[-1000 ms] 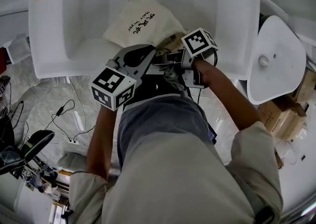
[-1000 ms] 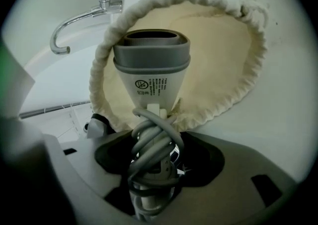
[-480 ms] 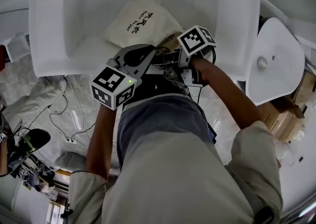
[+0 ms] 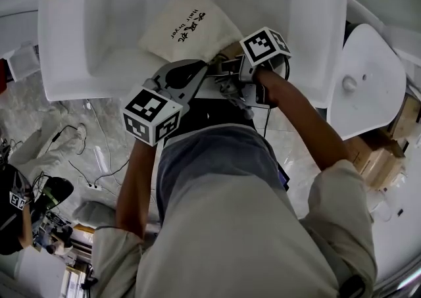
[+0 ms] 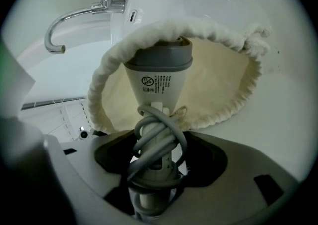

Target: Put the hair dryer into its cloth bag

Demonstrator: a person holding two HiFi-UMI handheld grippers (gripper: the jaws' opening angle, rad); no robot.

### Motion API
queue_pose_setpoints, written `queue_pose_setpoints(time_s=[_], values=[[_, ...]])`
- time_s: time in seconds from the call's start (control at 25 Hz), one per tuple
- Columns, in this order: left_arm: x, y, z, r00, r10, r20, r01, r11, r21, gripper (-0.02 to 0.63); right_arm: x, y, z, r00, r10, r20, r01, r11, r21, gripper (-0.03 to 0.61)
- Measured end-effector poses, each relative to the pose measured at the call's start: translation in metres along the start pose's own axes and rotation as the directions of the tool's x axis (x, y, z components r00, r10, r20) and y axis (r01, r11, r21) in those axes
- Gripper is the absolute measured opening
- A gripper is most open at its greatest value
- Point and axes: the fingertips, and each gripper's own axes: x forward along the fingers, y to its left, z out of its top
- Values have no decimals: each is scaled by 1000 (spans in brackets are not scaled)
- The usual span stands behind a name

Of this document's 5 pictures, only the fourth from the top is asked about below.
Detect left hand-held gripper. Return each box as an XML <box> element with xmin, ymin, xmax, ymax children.
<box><xmin>122</xmin><ymin>59</ymin><xmax>209</xmax><ymax>147</ymax></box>

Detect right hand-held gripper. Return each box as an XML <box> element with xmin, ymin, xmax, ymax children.
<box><xmin>207</xmin><ymin>26</ymin><xmax>293</xmax><ymax>107</ymax></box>

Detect beige cloth drawstring bag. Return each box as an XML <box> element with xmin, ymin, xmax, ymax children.
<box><xmin>137</xmin><ymin>0</ymin><xmax>245</xmax><ymax>64</ymax></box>

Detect person's left forearm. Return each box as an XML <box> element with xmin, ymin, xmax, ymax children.
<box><xmin>115</xmin><ymin>140</ymin><xmax>158</xmax><ymax>239</ymax></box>

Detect person's right forearm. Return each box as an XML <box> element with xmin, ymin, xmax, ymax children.
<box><xmin>256</xmin><ymin>68</ymin><xmax>350</xmax><ymax>171</ymax></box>

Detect person's grey shirt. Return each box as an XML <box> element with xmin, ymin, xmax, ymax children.
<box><xmin>156</xmin><ymin>125</ymin><xmax>287</xmax><ymax>222</ymax></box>

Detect dark phone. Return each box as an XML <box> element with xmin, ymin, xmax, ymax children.
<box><xmin>278</xmin><ymin>161</ymin><xmax>290</xmax><ymax>192</ymax></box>

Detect white vanity cabinet with sink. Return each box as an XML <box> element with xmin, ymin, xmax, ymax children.
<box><xmin>37</xmin><ymin>0</ymin><xmax>355</xmax><ymax>109</ymax></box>

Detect white freestanding basin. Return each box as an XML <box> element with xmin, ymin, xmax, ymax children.
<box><xmin>326</xmin><ymin>22</ymin><xmax>407</xmax><ymax>141</ymax></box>

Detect white box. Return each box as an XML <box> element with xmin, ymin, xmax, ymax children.
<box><xmin>6</xmin><ymin>43</ymin><xmax>40</xmax><ymax>82</ymax></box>

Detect person's beige jacket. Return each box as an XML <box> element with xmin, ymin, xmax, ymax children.
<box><xmin>91</xmin><ymin>160</ymin><xmax>378</xmax><ymax>298</ymax></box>

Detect large cardboard box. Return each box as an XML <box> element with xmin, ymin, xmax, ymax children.
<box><xmin>345</xmin><ymin>128</ymin><xmax>407</xmax><ymax>189</ymax></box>

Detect black green shoe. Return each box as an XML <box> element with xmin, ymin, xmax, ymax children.
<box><xmin>34</xmin><ymin>176</ymin><xmax>75</xmax><ymax>222</ymax></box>

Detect red box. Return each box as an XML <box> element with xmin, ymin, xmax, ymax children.
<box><xmin>0</xmin><ymin>59</ymin><xmax>9</xmax><ymax>93</ymax></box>

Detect white round lid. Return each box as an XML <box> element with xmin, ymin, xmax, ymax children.
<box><xmin>368</xmin><ymin>191</ymin><xmax>395</xmax><ymax>222</ymax></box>

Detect black cable with adapter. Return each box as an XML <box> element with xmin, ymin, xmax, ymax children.
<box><xmin>44</xmin><ymin>124</ymin><xmax>88</xmax><ymax>156</ymax></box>

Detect black shoulder strap clip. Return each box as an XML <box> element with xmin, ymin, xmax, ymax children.
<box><xmin>340</xmin><ymin>275</ymin><xmax>366</xmax><ymax>298</ymax></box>

